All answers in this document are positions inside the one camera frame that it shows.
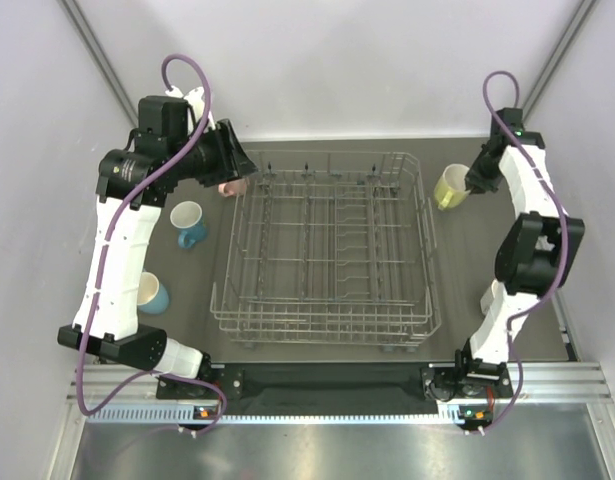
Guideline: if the pink mug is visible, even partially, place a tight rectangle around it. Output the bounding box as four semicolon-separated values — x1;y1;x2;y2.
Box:
218;179;248;198

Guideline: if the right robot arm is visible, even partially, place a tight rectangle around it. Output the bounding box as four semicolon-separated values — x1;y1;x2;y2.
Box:
453;107;585;397

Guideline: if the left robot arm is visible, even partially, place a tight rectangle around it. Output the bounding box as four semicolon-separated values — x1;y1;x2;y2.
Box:
57;92;257;397

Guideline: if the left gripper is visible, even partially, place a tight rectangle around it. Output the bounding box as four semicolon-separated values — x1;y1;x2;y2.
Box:
168;118;257;187

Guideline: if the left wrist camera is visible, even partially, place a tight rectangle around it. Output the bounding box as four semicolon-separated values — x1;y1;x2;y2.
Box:
165;86;205;133

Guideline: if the blue floral mug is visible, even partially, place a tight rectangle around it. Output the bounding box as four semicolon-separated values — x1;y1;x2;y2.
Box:
170;201;208;249

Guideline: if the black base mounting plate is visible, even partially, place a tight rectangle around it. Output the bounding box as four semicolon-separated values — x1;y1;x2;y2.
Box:
155;362;512;402

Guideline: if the plain blue mug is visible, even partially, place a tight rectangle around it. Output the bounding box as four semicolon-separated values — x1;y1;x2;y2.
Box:
137;271;170;315

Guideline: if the aluminium frame rail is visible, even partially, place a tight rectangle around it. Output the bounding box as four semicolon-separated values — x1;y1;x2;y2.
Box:
88;362;611;426

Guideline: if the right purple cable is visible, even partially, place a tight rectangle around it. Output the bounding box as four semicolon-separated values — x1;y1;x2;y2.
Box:
464;70;574;435

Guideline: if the grey wire dish rack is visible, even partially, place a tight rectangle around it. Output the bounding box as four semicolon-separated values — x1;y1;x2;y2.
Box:
211;150;441;349

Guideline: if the yellow mug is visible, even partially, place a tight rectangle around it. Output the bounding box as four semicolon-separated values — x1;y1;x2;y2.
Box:
433;164;470;210

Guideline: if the white mug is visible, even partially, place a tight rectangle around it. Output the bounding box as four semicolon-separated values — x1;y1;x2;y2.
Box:
479;289;495;316

